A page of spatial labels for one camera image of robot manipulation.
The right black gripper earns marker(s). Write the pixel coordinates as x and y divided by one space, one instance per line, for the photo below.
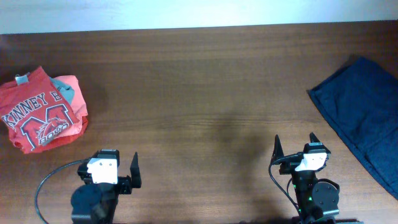
290 165

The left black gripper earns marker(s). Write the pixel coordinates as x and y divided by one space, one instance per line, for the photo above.
125 182

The orange red t-shirt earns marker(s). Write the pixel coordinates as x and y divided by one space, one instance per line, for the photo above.
35 113

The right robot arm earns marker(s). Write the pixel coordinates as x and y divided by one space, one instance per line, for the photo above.
316 199

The navy blue garment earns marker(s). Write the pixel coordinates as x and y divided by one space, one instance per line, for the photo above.
359 102

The folded orange garment stack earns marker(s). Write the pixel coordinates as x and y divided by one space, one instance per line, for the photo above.
79 109

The folded grey garment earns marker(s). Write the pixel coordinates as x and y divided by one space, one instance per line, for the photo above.
66 90

